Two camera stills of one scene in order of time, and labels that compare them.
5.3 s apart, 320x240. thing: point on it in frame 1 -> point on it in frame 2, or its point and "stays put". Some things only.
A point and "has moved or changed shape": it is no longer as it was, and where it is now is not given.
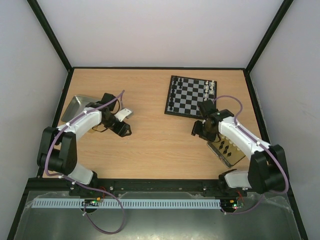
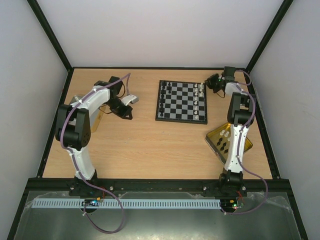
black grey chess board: [185, 94] has moved or changed shape
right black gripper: [200, 131] -> [213, 81]
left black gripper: [121, 130] -> [127, 110]
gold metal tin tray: [228, 152] stays put
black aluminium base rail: [119, 185] stays put
